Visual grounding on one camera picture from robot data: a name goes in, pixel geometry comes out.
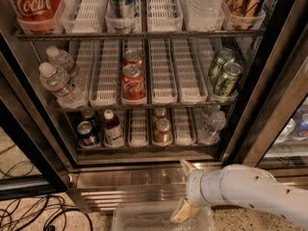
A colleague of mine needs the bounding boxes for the blue pepsi can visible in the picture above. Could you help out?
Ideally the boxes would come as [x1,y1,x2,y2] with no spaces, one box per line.
[81,110,101,130]
[77,121,100,147]

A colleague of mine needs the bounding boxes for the top wire shelf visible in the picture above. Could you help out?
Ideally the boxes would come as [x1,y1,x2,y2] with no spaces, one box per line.
[14,30,264,41]

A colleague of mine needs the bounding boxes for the rear green can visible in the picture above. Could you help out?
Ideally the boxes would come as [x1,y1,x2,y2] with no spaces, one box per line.
[208,48,235,84]

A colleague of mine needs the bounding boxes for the clear water bottle top shelf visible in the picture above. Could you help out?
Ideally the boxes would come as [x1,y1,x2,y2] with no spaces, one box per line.
[188,0,224,32]

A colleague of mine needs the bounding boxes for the large red Coca-Cola can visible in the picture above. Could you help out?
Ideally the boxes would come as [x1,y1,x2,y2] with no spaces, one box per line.
[13,0,65,34]

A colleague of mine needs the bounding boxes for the glass fridge door right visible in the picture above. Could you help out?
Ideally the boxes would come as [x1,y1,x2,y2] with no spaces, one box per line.
[234,26,308,185]

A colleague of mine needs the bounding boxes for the front red Coca-Cola can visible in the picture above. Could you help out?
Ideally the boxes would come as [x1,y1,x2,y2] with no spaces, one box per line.
[121,64,146,105]

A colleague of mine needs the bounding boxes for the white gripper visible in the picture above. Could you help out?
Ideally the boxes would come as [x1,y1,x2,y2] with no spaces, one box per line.
[170,160,221,223]

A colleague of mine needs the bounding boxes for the clear plastic bin on floor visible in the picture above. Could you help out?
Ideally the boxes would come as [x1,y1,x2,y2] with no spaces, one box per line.
[112,200,217,231]

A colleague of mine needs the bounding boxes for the rear water bottle middle shelf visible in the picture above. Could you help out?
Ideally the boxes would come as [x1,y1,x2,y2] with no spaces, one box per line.
[46,45,82,81]

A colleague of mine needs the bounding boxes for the front green can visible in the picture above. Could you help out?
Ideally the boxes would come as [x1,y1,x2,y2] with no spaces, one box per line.
[214,63,243,96]

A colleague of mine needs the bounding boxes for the orange can shelf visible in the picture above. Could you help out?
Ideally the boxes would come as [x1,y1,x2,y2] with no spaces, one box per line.
[152,108,167,122]
[154,118,171,142]

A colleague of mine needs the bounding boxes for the front orange can bottom shelf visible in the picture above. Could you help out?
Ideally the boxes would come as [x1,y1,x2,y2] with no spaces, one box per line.
[154,118,171,142]

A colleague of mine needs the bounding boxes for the steel fridge base grille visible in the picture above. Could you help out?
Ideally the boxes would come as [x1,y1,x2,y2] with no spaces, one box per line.
[67,163,308,214]

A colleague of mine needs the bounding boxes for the front water bottle middle shelf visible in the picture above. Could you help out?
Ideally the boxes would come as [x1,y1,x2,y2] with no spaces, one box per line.
[38,63,87,109]

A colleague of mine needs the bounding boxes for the blue can behind glass door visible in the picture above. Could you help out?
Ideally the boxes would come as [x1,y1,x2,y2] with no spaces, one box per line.
[291,109,308,141]

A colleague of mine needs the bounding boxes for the silver blue can top shelf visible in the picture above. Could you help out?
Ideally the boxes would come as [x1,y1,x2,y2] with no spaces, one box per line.
[109,0,136,19]

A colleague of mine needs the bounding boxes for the wire shelf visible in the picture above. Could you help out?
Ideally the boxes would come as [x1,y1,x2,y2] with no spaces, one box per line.
[14,30,264,41]
[54,101,235,113]

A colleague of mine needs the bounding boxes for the rear water bottle bottom shelf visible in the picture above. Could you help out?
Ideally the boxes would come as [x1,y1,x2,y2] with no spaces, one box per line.
[201,104,220,119]

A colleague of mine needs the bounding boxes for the rear red Coca-Cola can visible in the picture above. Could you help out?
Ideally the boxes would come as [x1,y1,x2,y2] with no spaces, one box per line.
[122,49,144,67]

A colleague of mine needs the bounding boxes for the black cables on floor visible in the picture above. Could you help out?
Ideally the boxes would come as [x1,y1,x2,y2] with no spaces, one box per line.
[0,142,94,231]

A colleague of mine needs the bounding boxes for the green can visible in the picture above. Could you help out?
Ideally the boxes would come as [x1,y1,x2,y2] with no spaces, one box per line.
[214,63,243,96]
[208,48,235,84]

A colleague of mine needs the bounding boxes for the rear blue Pepsi can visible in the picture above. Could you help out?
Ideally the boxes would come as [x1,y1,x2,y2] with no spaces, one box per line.
[81,110,101,130]

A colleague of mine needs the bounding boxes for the brown drink plastic bottle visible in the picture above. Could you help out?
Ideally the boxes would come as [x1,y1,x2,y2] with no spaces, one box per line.
[102,110,124,147]

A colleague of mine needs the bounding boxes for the fridge door left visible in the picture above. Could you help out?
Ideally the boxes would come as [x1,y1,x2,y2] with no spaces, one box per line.
[0,53,69,200]

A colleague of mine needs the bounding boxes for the front water bottle bottom shelf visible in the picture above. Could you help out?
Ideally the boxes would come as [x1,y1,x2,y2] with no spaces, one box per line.
[201,111,226,145]

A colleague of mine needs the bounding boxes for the front blue Pepsi can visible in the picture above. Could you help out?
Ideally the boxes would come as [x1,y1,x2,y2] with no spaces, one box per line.
[77,121,100,147]

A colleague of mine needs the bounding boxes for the middle wire shelf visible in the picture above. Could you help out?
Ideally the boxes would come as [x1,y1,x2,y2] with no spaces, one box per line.
[54,101,235,113]

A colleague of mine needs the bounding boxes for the rear orange can bottom shelf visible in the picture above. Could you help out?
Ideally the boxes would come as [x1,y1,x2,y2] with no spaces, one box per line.
[152,108,167,122]

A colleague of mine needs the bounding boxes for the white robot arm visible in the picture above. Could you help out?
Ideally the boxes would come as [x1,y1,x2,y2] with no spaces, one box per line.
[170,160,308,230]

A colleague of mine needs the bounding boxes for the gold can top shelf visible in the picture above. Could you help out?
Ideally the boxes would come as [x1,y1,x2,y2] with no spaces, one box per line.
[222,0,266,30]

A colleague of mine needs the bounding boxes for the white can behind glass door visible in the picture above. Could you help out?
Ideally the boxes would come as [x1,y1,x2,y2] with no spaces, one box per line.
[276,118,295,143]

